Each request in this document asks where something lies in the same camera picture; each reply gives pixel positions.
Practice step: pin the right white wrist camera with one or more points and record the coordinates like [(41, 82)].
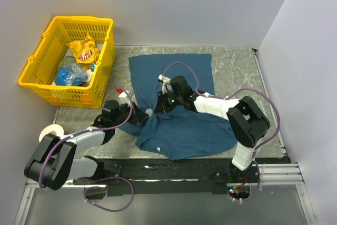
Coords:
[(165, 83)]

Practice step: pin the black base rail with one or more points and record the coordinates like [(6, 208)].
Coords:
[(160, 176)]

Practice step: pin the toilet paper roll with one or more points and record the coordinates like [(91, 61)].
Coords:
[(54, 129)]

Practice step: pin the yellow plastic basket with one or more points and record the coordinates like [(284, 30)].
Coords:
[(42, 67)]

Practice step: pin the small white bottle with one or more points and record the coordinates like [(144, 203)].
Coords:
[(89, 73)]

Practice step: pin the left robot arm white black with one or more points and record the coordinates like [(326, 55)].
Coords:
[(54, 161)]

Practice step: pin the blue plastic bag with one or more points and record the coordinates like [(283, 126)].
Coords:
[(72, 75)]

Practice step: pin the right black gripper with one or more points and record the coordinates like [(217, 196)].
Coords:
[(162, 107)]

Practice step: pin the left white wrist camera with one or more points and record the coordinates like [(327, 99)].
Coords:
[(123, 97)]

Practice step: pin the blue t-shirt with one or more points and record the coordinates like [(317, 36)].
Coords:
[(179, 134)]

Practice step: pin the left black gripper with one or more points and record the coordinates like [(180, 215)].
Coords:
[(137, 116)]

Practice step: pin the yellow snack bag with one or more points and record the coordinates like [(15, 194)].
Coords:
[(85, 51)]

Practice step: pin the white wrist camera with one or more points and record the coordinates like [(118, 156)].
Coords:
[(165, 83), (123, 97)]

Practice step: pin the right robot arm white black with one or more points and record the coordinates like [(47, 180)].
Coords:
[(247, 121)]

